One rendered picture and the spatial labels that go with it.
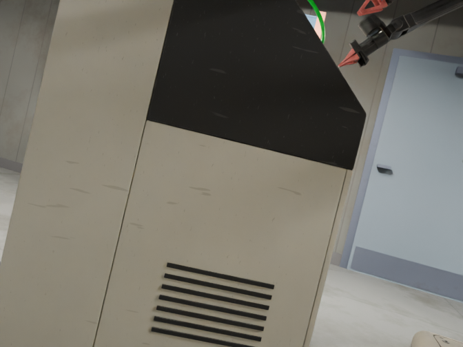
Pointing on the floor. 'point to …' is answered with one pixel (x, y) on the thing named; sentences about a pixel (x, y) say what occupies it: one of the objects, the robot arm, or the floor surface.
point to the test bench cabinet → (220, 245)
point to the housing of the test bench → (78, 169)
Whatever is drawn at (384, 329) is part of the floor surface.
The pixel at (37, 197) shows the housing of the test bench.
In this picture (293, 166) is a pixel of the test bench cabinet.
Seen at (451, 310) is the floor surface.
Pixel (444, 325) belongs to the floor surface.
